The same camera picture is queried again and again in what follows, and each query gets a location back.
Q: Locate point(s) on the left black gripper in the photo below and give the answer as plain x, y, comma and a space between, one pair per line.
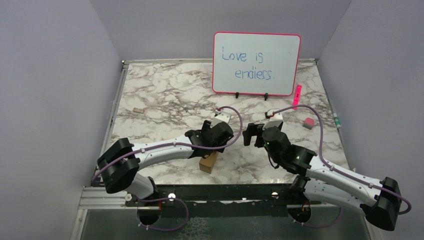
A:
206, 126

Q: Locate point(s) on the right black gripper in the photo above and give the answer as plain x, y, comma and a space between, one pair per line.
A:
252, 129

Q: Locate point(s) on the brown cardboard box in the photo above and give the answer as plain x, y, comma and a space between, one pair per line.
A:
206, 164

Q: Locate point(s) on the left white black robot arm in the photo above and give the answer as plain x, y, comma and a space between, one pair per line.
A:
120, 163

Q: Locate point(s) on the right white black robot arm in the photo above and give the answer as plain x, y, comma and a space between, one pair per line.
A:
321, 180

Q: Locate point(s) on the pink highlighter marker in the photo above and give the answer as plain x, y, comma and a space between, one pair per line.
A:
297, 96

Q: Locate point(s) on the pink grey eraser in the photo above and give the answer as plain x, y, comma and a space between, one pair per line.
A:
308, 123

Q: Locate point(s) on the pink framed whiteboard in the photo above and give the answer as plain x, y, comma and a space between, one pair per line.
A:
251, 63

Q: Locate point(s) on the small wooden block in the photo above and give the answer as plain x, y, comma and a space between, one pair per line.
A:
138, 110

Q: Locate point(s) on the green white marker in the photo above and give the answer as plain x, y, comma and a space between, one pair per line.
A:
336, 120

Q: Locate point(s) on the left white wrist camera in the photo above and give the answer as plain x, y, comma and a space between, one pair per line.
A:
220, 117

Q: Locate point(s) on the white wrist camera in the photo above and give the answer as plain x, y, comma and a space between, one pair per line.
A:
220, 117
274, 119

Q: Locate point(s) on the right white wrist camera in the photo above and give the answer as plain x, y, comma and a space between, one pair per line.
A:
274, 119

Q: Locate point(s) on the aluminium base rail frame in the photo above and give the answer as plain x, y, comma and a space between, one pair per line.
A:
212, 212

